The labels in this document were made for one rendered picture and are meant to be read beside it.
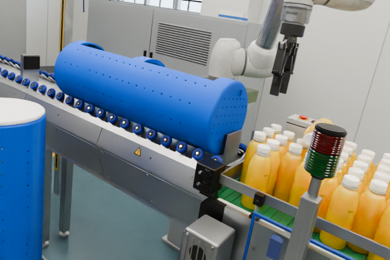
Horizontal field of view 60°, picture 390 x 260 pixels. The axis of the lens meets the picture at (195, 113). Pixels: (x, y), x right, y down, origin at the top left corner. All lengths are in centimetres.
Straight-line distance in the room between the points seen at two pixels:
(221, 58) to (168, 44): 157
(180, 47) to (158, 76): 200
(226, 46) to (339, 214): 116
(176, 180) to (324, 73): 292
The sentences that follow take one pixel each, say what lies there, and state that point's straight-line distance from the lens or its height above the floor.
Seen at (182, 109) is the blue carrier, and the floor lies 111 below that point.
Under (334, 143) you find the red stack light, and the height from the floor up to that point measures 124.
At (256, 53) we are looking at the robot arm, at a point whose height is 129.
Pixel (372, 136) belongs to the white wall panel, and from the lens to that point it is 392.
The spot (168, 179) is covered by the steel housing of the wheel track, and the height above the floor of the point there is 84.
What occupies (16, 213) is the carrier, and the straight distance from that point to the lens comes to 133.
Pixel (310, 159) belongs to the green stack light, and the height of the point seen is 119.
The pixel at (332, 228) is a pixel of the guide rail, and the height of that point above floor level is 97.
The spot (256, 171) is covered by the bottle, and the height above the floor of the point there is 103.
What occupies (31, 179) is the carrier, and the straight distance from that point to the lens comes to 130.
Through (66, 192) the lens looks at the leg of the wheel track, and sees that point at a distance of 220.
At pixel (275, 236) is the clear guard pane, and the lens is 97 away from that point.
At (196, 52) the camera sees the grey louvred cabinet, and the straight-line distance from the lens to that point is 316.
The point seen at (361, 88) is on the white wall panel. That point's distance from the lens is 387.
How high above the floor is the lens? 143
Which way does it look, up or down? 16 degrees down
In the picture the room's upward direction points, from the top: 9 degrees clockwise
